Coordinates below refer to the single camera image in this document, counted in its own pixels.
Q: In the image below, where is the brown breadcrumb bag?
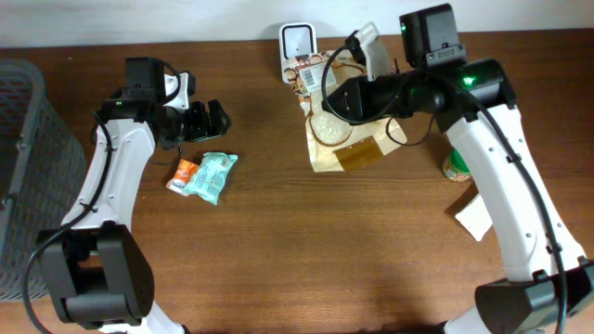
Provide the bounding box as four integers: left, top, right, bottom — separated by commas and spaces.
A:
281, 51, 407, 173

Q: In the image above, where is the white cream tube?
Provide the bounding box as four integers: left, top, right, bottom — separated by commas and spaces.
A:
455, 194, 493, 241

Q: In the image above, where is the green lid spice jar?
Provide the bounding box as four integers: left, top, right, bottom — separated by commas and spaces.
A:
442, 149, 471, 182

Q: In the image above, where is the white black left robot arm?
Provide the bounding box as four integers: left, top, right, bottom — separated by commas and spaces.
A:
28, 57, 231, 333

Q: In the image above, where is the grey plastic mesh basket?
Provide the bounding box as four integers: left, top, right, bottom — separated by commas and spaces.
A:
1, 59, 87, 302

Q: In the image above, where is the white barcode scanner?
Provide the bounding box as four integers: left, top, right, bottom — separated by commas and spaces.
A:
278, 22, 317, 84

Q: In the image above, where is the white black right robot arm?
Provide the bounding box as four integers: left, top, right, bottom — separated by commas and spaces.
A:
322, 4, 593, 333

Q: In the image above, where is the small orange white packet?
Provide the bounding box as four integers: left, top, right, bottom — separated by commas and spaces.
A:
165, 159, 200, 197

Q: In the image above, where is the teal tissue packet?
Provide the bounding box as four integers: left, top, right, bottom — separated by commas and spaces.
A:
182, 152, 239, 205

